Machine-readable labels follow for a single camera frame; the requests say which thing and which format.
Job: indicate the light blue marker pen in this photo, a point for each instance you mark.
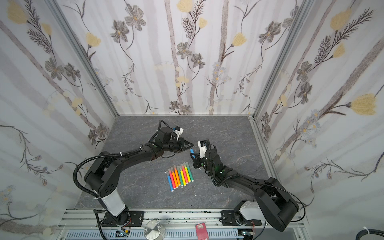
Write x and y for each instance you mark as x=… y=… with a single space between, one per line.
x=171 y=184

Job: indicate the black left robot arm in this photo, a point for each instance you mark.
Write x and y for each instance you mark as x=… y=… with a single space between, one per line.
x=104 y=174

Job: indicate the aluminium mounting rail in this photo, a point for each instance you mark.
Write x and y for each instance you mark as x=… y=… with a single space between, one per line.
x=181 y=219

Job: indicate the white slotted cable duct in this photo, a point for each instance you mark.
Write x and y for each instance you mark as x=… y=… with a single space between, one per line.
x=139 y=234

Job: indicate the pink rectangular tag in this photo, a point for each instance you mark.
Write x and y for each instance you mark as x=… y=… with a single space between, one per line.
x=201 y=231

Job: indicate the lime green marker pen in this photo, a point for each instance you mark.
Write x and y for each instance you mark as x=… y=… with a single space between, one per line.
x=181 y=176

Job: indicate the pink marker pen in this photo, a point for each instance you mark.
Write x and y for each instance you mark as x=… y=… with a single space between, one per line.
x=185 y=176

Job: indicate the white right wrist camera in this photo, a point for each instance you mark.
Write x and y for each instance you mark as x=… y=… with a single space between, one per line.
x=203 y=145

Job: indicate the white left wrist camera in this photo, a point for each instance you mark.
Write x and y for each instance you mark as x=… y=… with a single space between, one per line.
x=177 y=131

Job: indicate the yellow marker pen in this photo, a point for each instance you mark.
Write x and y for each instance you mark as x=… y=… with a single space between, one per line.
x=187 y=173

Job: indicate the red marker pen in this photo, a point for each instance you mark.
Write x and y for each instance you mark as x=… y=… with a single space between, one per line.
x=174 y=185

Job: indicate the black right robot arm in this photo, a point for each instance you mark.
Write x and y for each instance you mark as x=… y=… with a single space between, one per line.
x=276 y=204

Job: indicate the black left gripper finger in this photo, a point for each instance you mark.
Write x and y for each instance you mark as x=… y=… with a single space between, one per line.
x=184 y=142
x=187 y=148

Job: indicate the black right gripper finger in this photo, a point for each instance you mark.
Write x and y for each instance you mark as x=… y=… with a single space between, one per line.
x=196 y=163
x=195 y=155

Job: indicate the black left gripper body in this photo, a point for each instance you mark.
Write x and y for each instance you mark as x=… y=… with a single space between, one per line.
x=176 y=145

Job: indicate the dark orange marker pen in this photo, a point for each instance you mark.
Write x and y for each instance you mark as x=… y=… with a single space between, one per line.
x=176 y=183

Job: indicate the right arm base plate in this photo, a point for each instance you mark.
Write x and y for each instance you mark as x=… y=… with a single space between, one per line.
x=232 y=218

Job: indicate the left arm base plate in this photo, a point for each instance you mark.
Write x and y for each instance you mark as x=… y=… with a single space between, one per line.
x=126 y=218

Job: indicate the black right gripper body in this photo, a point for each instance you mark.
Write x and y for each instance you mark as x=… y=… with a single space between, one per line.
x=205 y=156

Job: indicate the round silver metal knob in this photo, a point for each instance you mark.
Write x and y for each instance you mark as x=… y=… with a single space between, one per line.
x=154 y=230

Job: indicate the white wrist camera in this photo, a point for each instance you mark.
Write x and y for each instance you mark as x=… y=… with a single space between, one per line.
x=177 y=131
x=203 y=145

